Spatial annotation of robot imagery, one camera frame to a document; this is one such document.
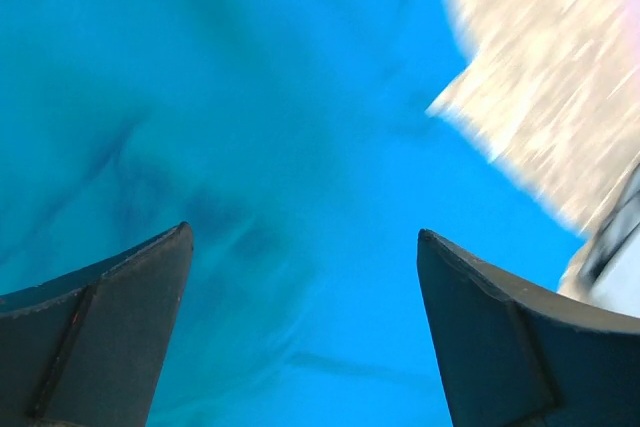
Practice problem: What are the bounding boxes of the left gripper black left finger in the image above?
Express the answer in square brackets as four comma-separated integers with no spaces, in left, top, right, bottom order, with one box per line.
[1,222,194,426]

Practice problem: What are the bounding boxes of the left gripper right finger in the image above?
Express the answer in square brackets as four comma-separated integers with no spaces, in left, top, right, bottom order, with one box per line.
[417,230,639,427]

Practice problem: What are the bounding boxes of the teal blue t-shirt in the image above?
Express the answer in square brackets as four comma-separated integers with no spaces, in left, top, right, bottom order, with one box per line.
[1,0,582,426]

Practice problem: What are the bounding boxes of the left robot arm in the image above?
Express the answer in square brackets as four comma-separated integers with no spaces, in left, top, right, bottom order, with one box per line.
[1,184,639,426]

